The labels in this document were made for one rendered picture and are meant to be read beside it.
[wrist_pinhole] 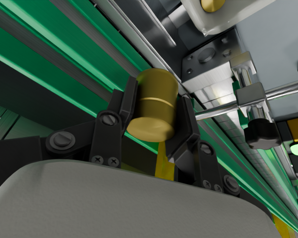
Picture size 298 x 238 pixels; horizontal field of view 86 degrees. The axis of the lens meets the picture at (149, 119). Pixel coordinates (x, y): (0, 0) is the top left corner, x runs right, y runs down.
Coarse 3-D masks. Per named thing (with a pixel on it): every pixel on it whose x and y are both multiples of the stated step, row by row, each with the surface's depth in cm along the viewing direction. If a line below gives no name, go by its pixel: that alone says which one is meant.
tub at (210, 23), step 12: (192, 0) 21; (228, 0) 23; (240, 0) 22; (252, 0) 20; (264, 0) 19; (192, 12) 22; (204, 12) 24; (216, 12) 24; (228, 12) 22; (240, 12) 21; (252, 12) 21; (204, 24) 23; (216, 24) 23; (228, 24) 22
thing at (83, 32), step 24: (0, 0) 12; (24, 0) 13; (48, 0) 14; (72, 0) 16; (48, 24) 14; (72, 24) 16; (96, 24) 18; (72, 48) 15; (96, 48) 17; (120, 48) 20; (96, 72) 17; (120, 72) 19
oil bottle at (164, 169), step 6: (162, 144) 30; (162, 150) 30; (162, 156) 29; (162, 162) 28; (168, 162) 27; (156, 168) 28; (162, 168) 27; (168, 168) 27; (156, 174) 28; (162, 174) 27; (168, 174) 26
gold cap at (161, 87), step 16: (144, 80) 11; (160, 80) 11; (176, 80) 12; (144, 96) 10; (160, 96) 10; (176, 96) 12; (144, 112) 9; (160, 112) 10; (128, 128) 11; (144, 128) 10; (160, 128) 10
